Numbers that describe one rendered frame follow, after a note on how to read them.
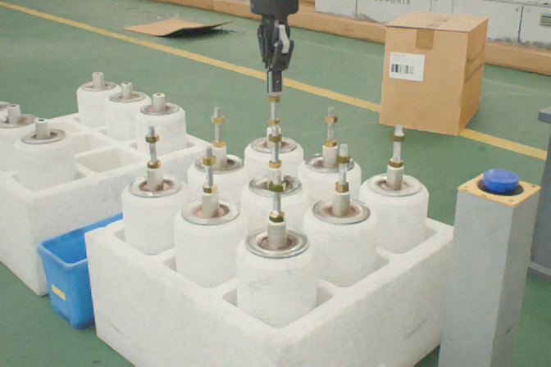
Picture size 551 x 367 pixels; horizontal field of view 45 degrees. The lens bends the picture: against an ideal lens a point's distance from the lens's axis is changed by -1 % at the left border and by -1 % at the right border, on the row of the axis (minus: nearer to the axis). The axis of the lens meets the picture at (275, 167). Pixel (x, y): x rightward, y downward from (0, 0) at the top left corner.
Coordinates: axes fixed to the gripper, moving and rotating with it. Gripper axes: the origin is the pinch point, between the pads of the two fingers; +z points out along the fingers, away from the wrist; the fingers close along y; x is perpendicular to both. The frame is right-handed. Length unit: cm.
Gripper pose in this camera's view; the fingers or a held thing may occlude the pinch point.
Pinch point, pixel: (274, 82)
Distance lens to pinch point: 105.4
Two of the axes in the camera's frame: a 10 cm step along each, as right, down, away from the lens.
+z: 0.0, 9.3, 3.7
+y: 2.8, 3.5, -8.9
